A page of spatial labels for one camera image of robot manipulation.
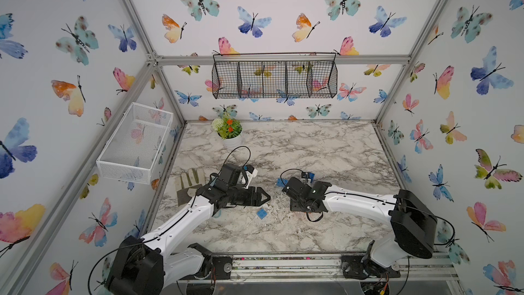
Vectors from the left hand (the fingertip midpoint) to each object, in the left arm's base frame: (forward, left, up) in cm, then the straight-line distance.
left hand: (266, 197), depth 79 cm
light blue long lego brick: (-1, -5, +14) cm, 15 cm away
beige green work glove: (+13, +35, -12) cm, 40 cm away
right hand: (0, -13, -7) cm, 15 cm away
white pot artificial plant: (+33, +17, +2) cm, 37 cm away
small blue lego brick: (-2, +2, -12) cm, 12 cm away
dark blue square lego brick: (+14, -21, -9) cm, 27 cm away
